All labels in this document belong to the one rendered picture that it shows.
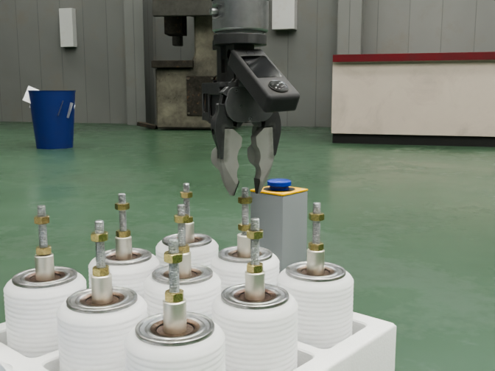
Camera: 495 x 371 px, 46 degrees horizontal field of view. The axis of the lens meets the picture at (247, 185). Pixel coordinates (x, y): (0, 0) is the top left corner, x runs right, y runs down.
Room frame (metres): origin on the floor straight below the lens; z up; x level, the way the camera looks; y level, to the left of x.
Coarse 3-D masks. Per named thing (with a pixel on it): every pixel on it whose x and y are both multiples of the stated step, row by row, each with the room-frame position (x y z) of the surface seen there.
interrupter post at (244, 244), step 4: (240, 236) 0.77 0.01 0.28; (244, 236) 0.77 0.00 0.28; (240, 240) 0.77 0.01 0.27; (244, 240) 0.77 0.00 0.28; (248, 240) 0.77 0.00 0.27; (240, 244) 0.77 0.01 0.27; (244, 244) 0.77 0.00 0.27; (248, 244) 0.77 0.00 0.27; (240, 248) 0.77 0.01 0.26; (244, 248) 0.77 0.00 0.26; (248, 248) 0.77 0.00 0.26; (240, 252) 0.77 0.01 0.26; (244, 252) 0.77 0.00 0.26; (248, 252) 0.77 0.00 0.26; (240, 256) 0.77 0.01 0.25; (244, 256) 0.77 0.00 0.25; (248, 256) 0.77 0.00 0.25
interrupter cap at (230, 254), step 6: (222, 252) 0.78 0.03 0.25; (228, 252) 0.79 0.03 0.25; (234, 252) 0.79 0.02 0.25; (264, 252) 0.78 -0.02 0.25; (270, 252) 0.78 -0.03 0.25; (222, 258) 0.76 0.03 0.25; (228, 258) 0.75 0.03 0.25; (234, 258) 0.76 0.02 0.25; (240, 258) 0.75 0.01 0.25; (246, 258) 0.75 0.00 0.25; (264, 258) 0.75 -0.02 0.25
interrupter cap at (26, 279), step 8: (24, 272) 0.69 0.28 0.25; (32, 272) 0.69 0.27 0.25; (56, 272) 0.70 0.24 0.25; (64, 272) 0.69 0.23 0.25; (72, 272) 0.69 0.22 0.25; (16, 280) 0.66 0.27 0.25; (24, 280) 0.66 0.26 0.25; (32, 280) 0.67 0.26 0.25; (48, 280) 0.67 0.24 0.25; (56, 280) 0.66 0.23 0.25; (64, 280) 0.66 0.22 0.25; (72, 280) 0.67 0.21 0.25; (32, 288) 0.64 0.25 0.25; (40, 288) 0.64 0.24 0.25
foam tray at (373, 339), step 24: (0, 336) 0.68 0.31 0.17; (360, 336) 0.67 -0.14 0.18; (384, 336) 0.68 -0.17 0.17; (0, 360) 0.61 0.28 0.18; (24, 360) 0.61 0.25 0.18; (48, 360) 0.61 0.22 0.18; (312, 360) 0.61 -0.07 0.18; (336, 360) 0.61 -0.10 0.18; (360, 360) 0.64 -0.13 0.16; (384, 360) 0.69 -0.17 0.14
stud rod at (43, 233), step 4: (40, 208) 0.68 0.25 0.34; (44, 208) 0.68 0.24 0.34; (40, 212) 0.68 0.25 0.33; (44, 212) 0.68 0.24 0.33; (40, 216) 0.68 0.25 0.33; (44, 224) 0.68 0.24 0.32; (40, 228) 0.68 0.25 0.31; (44, 228) 0.68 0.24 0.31; (40, 232) 0.68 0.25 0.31; (44, 232) 0.68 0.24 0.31; (40, 236) 0.68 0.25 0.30; (44, 236) 0.68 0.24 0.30; (40, 240) 0.68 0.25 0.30; (44, 240) 0.68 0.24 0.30; (40, 244) 0.68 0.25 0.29; (44, 244) 0.68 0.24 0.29
